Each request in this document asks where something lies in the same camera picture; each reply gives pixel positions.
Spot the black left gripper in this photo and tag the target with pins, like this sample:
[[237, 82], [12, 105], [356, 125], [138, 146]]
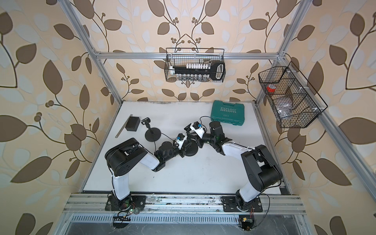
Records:
[[182, 151]]

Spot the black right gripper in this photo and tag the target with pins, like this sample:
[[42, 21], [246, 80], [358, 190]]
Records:
[[199, 141]]

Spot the black microphone stand pole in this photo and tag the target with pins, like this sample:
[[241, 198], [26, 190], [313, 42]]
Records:
[[147, 124]]

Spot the black round stand base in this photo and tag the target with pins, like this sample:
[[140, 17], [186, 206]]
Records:
[[157, 134]]

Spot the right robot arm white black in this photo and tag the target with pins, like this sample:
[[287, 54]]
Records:
[[261, 169]]

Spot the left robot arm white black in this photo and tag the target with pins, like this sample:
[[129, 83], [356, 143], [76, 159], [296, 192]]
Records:
[[122, 158]]

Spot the green plastic tool case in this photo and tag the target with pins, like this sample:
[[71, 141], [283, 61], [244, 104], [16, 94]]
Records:
[[232, 113]]

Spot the small black box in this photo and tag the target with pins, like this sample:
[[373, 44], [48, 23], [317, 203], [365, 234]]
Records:
[[132, 124]]

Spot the red item in basket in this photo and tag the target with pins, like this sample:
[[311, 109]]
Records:
[[271, 88]]

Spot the plastic bag in basket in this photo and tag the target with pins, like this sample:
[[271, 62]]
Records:
[[284, 106]]

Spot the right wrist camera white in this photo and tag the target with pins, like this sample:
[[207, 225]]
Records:
[[198, 129]]

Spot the socket set rail black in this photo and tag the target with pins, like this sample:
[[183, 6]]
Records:
[[210, 71]]

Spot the black wire basket back wall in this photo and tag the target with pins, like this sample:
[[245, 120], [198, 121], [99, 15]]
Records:
[[194, 55]]

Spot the black wire basket wall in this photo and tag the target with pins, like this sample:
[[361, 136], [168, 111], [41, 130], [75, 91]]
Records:
[[307, 103], [194, 55]]

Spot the black wire basket right wall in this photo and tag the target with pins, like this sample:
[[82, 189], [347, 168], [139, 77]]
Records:
[[307, 103]]

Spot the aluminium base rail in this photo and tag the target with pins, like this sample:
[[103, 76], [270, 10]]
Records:
[[180, 209]]

